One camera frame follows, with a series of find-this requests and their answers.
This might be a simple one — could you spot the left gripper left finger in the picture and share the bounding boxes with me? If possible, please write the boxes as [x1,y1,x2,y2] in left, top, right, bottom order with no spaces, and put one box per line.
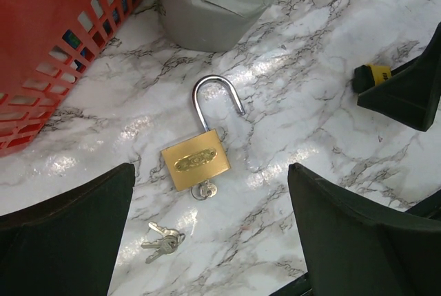
[1,163,135,295]

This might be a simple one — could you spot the yellow black padlock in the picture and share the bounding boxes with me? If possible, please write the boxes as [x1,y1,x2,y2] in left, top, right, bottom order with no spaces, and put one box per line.
[351,64,392,94]

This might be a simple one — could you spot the red plastic shopping basket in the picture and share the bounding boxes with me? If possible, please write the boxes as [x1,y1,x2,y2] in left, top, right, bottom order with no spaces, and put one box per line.
[1,0,142,156]

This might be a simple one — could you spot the grey taped cylinder roll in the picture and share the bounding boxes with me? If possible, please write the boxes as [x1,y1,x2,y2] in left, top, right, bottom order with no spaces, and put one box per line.
[159,0,275,52]

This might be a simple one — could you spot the brass padlock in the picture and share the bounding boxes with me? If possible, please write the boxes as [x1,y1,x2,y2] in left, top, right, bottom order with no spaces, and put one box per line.
[161,75,245,191]

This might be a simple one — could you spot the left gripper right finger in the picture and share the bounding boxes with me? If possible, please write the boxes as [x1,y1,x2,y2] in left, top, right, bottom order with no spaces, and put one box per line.
[287,163,440,295]

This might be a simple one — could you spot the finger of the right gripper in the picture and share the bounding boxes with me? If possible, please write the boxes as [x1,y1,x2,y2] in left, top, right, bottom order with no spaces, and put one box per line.
[357,26,440,131]

